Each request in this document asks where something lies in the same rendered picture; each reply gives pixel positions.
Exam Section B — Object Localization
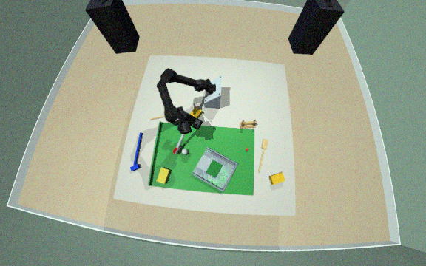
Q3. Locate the blue putter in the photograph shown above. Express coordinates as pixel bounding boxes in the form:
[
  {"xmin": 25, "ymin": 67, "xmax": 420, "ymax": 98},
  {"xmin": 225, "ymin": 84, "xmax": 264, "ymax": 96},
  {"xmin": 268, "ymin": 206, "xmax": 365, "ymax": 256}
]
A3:
[{"xmin": 130, "ymin": 133, "xmax": 143, "ymax": 171}]

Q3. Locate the green flat mat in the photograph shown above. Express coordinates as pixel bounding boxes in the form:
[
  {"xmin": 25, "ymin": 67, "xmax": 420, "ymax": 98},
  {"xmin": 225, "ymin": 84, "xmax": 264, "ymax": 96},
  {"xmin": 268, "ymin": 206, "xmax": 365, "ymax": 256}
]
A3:
[{"xmin": 151, "ymin": 122, "xmax": 254, "ymax": 196}]

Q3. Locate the yellow rectangular block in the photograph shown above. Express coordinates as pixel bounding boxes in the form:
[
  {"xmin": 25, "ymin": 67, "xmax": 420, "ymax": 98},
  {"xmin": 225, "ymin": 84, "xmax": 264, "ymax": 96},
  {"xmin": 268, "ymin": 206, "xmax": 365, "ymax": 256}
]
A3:
[
  {"xmin": 190, "ymin": 107, "xmax": 202, "ymax": 119},
  {"xmin": 156, "ymin": 168, "xmax": 170, "ymax": 184},
  {"xmin": 269, "ymin": 172, "xmax": 285, "ymax": 185}
]

